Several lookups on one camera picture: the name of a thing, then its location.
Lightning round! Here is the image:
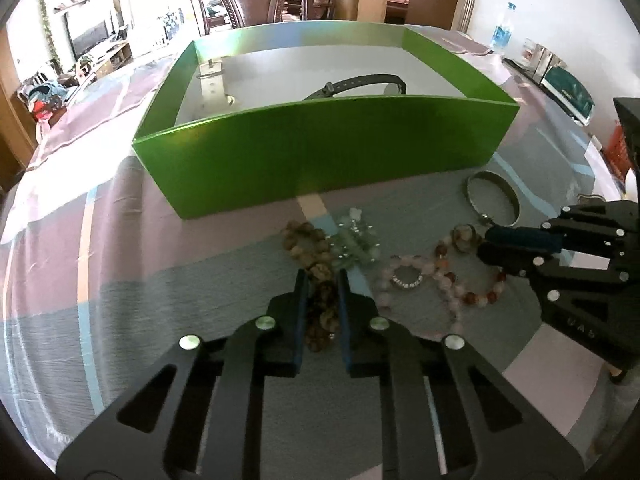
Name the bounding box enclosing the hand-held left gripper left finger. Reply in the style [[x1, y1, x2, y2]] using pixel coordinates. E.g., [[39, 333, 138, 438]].
[[55, 269, 311, 480]]

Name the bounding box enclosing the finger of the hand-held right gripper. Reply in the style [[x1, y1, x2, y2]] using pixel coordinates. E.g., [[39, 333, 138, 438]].
[[477, 242, 640, 371], [486, 200, 640, 261]]

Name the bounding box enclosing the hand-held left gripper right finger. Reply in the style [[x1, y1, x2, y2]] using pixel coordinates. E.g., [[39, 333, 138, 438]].
[[337, 269, 586, 480]]

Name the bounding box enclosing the silver bangle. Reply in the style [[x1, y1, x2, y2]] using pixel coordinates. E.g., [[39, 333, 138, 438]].
[[466, 171, 521, 228]]

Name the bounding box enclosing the red and white agate bracelet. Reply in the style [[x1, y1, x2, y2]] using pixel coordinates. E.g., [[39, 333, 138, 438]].
[[435, 224, 508, 308]]

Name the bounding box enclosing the small silver bead ring bracelet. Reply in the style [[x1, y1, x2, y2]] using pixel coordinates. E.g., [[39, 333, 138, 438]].
[[390, 267, 426, 291]]

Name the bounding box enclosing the brown wooden bead bracelet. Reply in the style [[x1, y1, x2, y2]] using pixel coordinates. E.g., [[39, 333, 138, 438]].
[[282, 220, 337, 353]]

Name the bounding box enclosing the green cardboard box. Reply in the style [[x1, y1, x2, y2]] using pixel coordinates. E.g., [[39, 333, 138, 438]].
[[131, 21, 521, 220]]

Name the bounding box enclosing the green and white carton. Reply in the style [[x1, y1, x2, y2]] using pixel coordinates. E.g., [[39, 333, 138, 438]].
[[540, 65, 596, 126]]

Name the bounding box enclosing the clear plastic box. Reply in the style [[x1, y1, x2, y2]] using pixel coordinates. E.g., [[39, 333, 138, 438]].
[[520, 37, 566, 83]]

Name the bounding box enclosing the striped tablecloth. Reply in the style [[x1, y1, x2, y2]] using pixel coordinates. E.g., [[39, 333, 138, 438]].
[[0, 22, 640, 466]]

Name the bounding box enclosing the plastic water bottle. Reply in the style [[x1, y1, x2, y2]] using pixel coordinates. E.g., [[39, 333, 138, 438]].
[[490, 2, 517, 53]]

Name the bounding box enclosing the wooden television cabinet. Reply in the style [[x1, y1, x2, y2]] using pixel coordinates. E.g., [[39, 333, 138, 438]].
[[80, 42, 133, 78]]

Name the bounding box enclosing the pile of clothes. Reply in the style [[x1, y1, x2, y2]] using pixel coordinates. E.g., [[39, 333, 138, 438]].
[[20, 80, 76, 121]]

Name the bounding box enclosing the television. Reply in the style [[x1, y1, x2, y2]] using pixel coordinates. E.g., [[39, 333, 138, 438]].
[[65, 7, 113, 58]]

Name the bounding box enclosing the ivy garland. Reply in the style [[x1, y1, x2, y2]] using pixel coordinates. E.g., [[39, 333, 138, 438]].
[[37, 0, 63, 71]]

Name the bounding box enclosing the pink bead bracelet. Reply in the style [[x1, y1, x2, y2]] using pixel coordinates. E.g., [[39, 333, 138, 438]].
[[375, 255, 463, 336]]

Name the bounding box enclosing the green jade bead bracelet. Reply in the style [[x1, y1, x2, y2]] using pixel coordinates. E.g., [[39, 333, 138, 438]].
[[327, 207, 383, 268]]

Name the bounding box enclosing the dark grey watch strap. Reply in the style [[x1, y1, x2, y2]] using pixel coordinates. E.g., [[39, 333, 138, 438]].
[[302, 74, 408, 101]]

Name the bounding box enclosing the white watch strap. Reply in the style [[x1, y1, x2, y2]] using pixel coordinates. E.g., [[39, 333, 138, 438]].
[[197, 60, 243, 108]]

